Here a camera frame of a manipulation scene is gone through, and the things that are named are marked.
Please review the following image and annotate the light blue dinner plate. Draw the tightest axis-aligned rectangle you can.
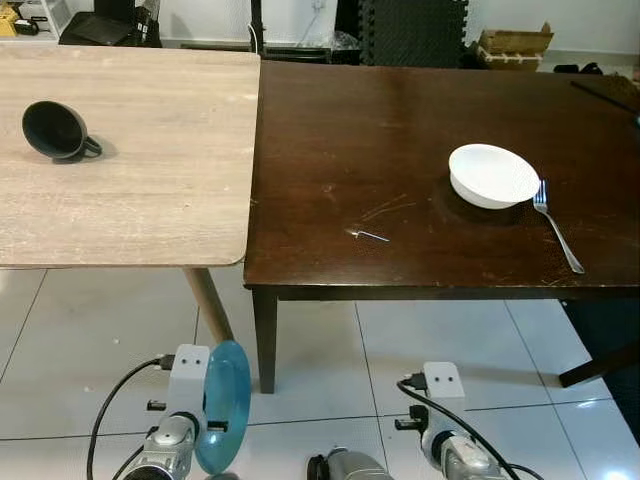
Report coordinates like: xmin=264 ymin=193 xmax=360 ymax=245
xmin=193 ymin=340 xmax=253 ymax=475

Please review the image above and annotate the grey right robot leg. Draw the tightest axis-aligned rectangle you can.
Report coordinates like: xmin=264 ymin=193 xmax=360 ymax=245
xmin=308 ymin=450 xmax=396 ymax=480

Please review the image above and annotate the dark blue rug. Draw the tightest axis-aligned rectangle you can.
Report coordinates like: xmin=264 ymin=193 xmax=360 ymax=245
xmin=560 ymin=295 xmax=640 ymax=431

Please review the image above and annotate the light wooden table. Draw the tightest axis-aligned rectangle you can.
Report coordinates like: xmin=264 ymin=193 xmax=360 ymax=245
xmin=0 ymin=45 xmax=263 ymax=346

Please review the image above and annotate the silver fork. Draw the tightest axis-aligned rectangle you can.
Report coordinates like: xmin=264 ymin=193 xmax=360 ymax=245
xmin=532 ymin=180 xmax=587 ymax=275

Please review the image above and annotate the white bowl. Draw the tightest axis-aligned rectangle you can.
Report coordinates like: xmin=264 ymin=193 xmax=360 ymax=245
xmin=448 ymin=144 xmax=542 ymax=210

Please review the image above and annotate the dark brown wooden table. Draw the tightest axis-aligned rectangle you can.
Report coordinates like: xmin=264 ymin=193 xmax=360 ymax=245
xmin=243 ymin=60 xmax=640 ymax=394

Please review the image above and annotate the thin black stick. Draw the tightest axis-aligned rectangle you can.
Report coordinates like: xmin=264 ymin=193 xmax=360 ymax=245
xmin=570 ymin=80 xmax=640 ymax=113

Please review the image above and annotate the black foam puzzle mat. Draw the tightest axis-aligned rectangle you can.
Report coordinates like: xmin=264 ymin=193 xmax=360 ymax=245
xmin=358 ymin=0 xmax=468 ymax=68

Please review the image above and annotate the tan cardboard box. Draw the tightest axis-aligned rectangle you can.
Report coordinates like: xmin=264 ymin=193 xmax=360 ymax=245
xmin=476 ymin=23 xmax=554 ymax=71

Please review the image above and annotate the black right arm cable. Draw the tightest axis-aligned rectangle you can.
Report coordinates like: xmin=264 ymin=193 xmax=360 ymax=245
xmin=398 ymin=374 xmax=546 ymax=480

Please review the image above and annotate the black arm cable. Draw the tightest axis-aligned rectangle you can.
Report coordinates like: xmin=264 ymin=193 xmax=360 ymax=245
xmin=87 ymin=355 xmax=181 ymax=480
xmin=398 ymin=374 xmax=546 ymax=480

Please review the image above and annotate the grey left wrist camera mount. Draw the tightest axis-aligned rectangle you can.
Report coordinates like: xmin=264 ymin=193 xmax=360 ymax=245
xmin=172 ymin=344 xmax=211 ymax=416

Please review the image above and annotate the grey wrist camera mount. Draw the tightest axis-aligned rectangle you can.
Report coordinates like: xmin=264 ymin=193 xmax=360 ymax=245
xmin=172 ymin=344 xmax=211 ymax=416
xmin=423 ymin=362 xmax=463 ymax=401

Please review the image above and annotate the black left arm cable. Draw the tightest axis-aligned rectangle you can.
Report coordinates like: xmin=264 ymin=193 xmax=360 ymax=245
xmin=87 ymin=355 xmax=181 ymax=480

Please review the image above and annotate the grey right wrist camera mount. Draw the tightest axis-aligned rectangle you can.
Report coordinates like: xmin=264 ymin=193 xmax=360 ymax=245
xmin=423 ymin=362 xmax=463 ymax=401

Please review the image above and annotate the black cup with handle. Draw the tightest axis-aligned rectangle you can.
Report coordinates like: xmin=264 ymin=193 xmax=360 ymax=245
xmin=22 ymin=100 xmax=103 ymax=163

